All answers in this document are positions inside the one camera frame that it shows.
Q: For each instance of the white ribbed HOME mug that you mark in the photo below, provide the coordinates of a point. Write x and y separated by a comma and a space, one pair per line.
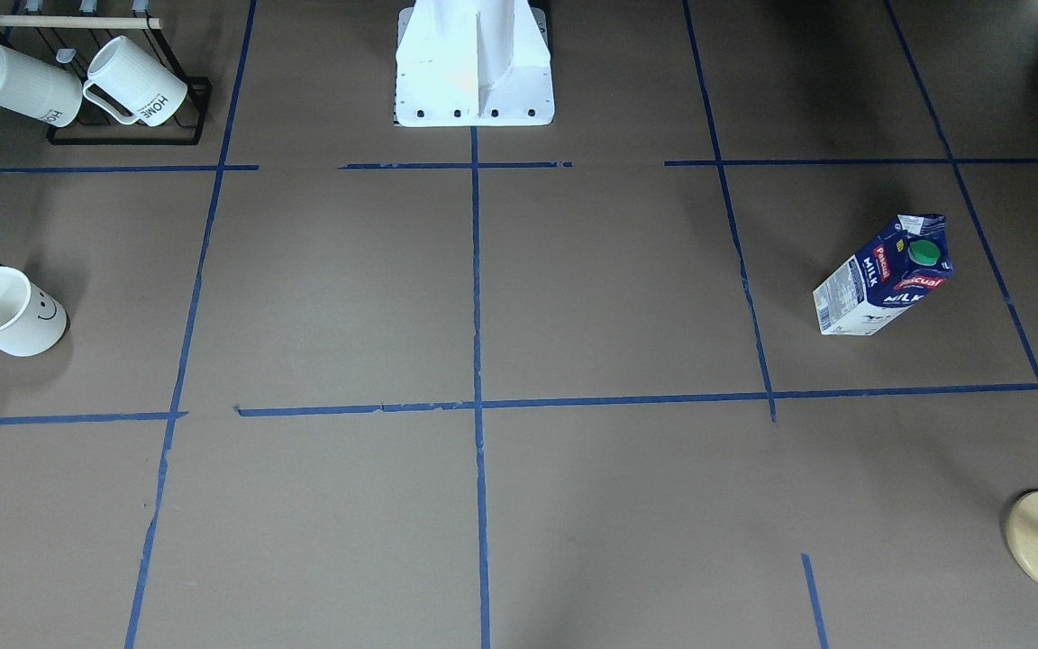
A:
131, 86

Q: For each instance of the white mounting pillar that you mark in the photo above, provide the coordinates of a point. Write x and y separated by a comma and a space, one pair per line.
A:
473, 64

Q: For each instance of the blue milk carton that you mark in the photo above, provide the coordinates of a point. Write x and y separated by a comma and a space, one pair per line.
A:
902, 265

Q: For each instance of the white smiley mug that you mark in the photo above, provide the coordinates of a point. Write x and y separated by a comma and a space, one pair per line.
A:
31, 320

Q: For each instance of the black wire mug rack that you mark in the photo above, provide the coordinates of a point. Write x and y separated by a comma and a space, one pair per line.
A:
72, 41

